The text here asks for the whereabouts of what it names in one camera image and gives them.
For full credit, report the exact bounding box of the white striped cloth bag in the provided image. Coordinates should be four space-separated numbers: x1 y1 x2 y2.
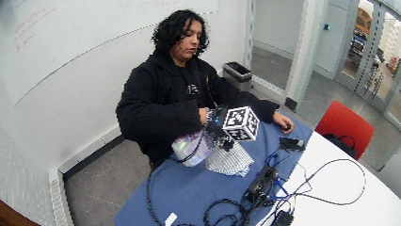
204 139 256 178

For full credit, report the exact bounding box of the small black flat device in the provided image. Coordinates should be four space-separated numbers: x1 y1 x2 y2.
279 137 307 153

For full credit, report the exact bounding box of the white marker cube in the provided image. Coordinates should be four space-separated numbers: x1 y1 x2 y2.
222 105 262 142

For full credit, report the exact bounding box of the iridescent shiny pouch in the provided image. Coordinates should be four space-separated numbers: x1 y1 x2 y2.
171 130 216 168

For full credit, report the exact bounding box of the black bag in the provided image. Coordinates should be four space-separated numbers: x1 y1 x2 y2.
323 133 359 158

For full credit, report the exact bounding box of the red chair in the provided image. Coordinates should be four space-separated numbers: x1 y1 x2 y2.
315 100 376 161

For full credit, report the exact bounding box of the black electronics box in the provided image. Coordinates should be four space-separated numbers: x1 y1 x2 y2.
243 165 282 209

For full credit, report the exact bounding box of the blue table cover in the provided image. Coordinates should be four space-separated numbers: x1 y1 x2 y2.
114 109 315 226

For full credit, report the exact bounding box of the grey waste bin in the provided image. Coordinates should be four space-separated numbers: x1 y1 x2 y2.
222 61 255 92

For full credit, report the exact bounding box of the the person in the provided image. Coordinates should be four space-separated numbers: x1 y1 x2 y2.
117 8 296 171

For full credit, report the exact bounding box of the black power adapter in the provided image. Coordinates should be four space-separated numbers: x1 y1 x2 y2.
274 210 296 226

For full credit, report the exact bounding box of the white paper tag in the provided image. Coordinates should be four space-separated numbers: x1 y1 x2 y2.
163 212 180 226

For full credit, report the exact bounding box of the yellow vehicle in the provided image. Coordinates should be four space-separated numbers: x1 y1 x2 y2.
355 7 374 36

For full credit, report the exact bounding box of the white baseboard heater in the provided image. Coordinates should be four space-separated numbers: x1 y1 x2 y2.
47 124 127 226

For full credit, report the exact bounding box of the white whiteboard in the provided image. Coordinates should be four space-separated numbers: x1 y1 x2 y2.
0 0 222 105

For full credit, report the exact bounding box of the brown wooden furniture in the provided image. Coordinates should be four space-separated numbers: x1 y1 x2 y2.
0 199 42 226

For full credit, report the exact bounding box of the blue cable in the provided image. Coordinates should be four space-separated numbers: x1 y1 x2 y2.
264 150 304 202

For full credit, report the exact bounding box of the thick black cable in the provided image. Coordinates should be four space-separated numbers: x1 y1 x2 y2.
146 133 252 226

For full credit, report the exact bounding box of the thin black cable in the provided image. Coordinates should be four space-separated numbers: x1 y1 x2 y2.
267 158 370 226

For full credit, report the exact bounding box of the glass door with metal frame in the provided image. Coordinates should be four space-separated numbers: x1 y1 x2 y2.
334 0 401 130

